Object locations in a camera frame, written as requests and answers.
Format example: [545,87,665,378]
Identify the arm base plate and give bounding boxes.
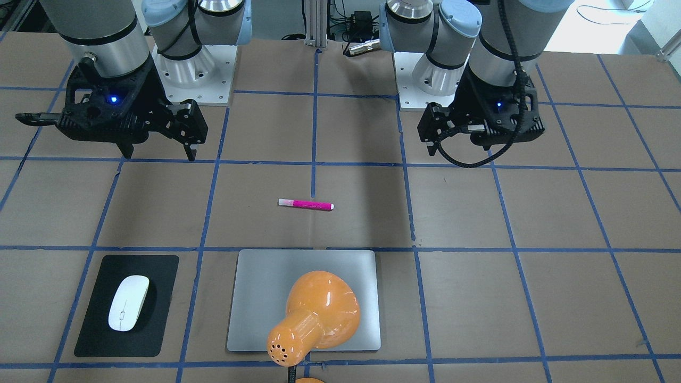
[152,45,238,106]
[393,52,467,112]

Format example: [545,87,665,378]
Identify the black mousepad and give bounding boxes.
[73,254,179,358]

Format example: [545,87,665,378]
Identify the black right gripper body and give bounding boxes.
[15,53,168,146]

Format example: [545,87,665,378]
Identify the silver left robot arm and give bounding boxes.
[379,1,572,168]

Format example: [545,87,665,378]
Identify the white computer mouse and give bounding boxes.
[107,276,150,332]

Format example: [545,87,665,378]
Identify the pink marker pen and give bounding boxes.
[277,198,334,211]

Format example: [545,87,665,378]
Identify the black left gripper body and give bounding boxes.
[455,68,546,149]

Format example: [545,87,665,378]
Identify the silver closed laptop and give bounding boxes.
[226,249,381,352]

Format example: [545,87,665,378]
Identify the orange desk lamp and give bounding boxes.
[266,271,361,382]

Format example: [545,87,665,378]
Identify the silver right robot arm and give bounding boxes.
[15,1,252,162]

